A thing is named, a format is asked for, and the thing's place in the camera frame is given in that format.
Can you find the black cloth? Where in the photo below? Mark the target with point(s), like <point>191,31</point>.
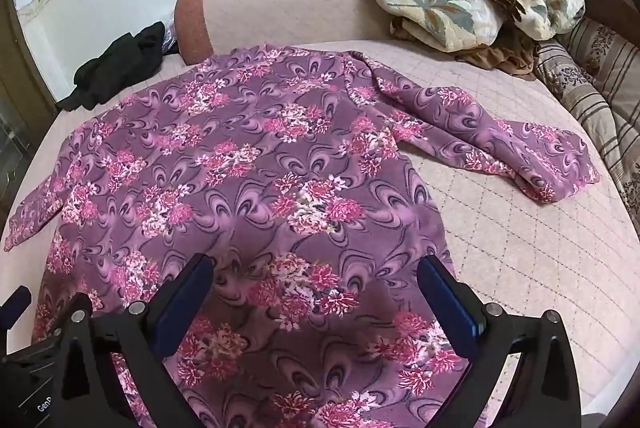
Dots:
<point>120,62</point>

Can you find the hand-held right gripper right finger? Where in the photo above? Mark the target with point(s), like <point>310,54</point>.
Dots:
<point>450,305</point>

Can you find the striped beige pillow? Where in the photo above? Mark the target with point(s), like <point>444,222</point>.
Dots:
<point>595,87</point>

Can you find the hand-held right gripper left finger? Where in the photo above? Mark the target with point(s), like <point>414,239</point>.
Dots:
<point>180,308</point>

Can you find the pink bolster with brown end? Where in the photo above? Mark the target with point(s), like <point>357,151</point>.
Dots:
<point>280,2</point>

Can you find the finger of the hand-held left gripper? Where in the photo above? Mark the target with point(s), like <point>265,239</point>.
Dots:
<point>17,300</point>

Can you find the purple floral garment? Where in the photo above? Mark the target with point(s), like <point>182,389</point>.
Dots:
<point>280,167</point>

